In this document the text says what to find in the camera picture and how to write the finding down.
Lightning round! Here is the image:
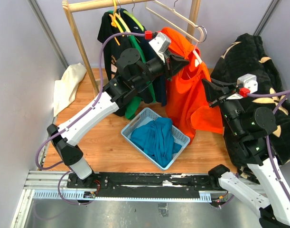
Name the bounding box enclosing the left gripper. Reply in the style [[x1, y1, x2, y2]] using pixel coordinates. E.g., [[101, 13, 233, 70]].
[[132, 50, 191, 88]]

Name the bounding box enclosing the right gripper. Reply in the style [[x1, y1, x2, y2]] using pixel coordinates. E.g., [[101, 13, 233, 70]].
[[201, 76, 244, 134]]

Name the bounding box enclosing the pink plastic hanger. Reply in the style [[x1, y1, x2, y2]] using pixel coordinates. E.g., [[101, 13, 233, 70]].
[[185, 25, 208, 79]]

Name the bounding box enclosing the orange t shirt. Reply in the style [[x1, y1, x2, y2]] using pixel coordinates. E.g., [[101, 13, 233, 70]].
[[161, 27, 224, 140]]

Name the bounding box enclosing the white plastic hanger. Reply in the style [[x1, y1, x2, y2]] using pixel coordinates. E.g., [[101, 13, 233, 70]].
[[145, 0, 207, 43]]

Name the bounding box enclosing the teal blue t shirt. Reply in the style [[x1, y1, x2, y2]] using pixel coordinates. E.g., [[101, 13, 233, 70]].
[[131, 117, 182, 168]]

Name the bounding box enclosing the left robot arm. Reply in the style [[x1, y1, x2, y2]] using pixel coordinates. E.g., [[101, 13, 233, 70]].
[[47, 48, 189, 188]]

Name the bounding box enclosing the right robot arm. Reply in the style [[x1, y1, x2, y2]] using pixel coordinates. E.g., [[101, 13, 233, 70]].
[[202, 74, 290, 228]]

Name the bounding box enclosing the navy blue t shirt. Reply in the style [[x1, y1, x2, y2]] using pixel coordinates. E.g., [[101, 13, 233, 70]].
[[117, 8, 167, 106]]

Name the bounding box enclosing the lime green hanger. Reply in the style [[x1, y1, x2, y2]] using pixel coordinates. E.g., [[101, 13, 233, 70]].
[[123, 10, 145, 31]]

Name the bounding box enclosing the green t shirt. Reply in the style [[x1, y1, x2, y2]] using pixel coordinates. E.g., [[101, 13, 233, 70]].
[[97, 9, 155, 119]]

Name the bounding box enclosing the black printed t shirt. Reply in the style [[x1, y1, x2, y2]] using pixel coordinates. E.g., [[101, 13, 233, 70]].
[[97, 10, 141, 119]]

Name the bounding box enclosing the yellow hanger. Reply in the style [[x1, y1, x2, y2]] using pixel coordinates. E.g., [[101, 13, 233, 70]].
[[109, 0, 131, 33]]

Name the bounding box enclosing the black floral blanket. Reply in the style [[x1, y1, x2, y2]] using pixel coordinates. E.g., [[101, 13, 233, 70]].
[[210, 33, 290, 185]]

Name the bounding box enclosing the cream white cloth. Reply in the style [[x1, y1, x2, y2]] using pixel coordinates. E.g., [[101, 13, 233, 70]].
[[53, 63, 87, 117]]

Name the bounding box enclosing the wooden clothes rack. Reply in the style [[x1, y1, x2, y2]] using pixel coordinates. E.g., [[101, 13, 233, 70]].
[[62, 0, 201, 116]]

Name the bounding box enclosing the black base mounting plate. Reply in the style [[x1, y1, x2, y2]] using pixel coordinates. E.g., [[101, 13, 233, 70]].
[[66, 172, 225, 200]]

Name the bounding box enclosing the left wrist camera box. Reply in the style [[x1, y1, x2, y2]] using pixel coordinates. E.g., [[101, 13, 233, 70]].
[[144, 30, 171, 63]]

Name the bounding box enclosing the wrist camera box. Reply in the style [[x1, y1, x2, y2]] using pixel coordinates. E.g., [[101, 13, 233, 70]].
[[144, 30, 171, 63], [227, 74, 258, 100]]

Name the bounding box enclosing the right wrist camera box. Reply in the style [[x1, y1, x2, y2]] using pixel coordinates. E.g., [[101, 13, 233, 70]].
[[227, 74, 258, 100]]

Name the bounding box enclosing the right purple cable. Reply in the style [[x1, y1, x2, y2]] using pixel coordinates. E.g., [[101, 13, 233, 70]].
[[246, 87, 290, 214]]

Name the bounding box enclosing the purple cable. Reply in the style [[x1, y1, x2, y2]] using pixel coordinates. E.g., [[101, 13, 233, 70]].
[[246, 87, 290, 214], [35, 32, 150, 206]]

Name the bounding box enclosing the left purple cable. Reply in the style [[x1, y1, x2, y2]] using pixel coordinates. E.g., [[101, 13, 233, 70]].
[[35, 32, 150, 206]]

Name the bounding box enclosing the aluminium rail frame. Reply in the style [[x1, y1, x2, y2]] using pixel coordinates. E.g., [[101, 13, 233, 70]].
[[10, 170, 290, 228]]

